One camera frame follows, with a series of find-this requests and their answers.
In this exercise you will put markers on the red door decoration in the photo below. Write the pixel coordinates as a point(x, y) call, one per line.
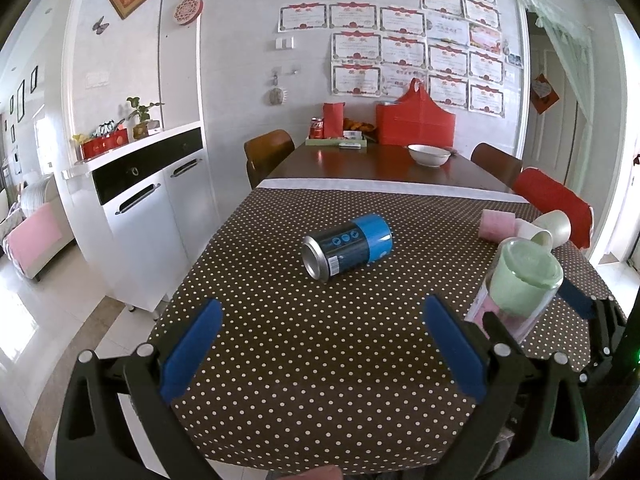
point(544, 94)

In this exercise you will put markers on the clear glass cup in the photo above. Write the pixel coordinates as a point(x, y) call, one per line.
point(522, 327)

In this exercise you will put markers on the white bowl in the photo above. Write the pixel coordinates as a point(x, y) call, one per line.
point(427, 156)

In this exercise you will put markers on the butterfly wall decoration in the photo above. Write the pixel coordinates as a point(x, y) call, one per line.
point(100, 25)

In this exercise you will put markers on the white sofa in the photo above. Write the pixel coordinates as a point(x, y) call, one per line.
point(35, 195)

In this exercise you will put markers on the brown polka dot tablecloth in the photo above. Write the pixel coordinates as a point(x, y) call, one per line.
point(310, 360)

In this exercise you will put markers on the group of wall certificates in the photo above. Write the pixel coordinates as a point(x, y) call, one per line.
point(400, 50)

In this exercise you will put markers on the brown wooden chair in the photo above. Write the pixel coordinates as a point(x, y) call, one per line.
point(267, 152)
point(495, 161)

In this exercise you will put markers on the white cabinet with black drawers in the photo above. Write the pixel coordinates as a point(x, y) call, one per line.
point(140, 230)

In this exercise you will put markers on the chair with red cover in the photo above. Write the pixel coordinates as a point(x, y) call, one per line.
point(552, 200)

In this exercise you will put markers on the potted green plant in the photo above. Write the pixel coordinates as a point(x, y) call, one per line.
point(141, 112)

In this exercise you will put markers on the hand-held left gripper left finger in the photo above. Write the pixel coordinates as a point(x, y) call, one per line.
point(192, 350)

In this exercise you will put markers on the blue black drink can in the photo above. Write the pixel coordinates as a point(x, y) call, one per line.
point(347, 250)

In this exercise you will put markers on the hanging round brush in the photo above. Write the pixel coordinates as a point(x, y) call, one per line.
point(276, 96)

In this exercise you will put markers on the brown wooden dining table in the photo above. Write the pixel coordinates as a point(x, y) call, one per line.
point(350, 166)

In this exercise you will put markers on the pink cup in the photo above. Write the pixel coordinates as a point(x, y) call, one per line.
point(495, 225)

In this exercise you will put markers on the red planter box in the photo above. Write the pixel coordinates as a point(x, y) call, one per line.
point(102, 144)

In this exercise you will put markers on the red gift bag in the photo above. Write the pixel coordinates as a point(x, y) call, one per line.
point(415, 122)

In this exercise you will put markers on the black framed wall picture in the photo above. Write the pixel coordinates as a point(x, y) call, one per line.
point(34, 79)
point(20, 101)

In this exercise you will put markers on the white cup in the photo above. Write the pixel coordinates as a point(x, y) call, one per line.
point(529, 231)

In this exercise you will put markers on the cream cup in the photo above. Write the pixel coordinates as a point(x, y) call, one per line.
point(556, 225)

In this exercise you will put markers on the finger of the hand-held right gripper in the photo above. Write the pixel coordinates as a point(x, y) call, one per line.
point(575, 297)

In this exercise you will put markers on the white light switches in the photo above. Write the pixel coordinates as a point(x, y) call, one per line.
point(284, 43)

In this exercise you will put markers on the red drink can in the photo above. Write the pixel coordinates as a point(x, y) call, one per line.
point(316, 129)

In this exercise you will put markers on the green plastic cup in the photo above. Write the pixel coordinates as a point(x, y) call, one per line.
point(525, 272)

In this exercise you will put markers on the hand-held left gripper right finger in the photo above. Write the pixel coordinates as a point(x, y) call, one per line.
point(455, 350)

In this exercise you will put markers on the green tray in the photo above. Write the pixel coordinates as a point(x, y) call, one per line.
point(325, 142)

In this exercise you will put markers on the white door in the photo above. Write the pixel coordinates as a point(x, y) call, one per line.
point(552, 135)

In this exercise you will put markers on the pink cloth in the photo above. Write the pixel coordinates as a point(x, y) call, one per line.
point(35, 237)

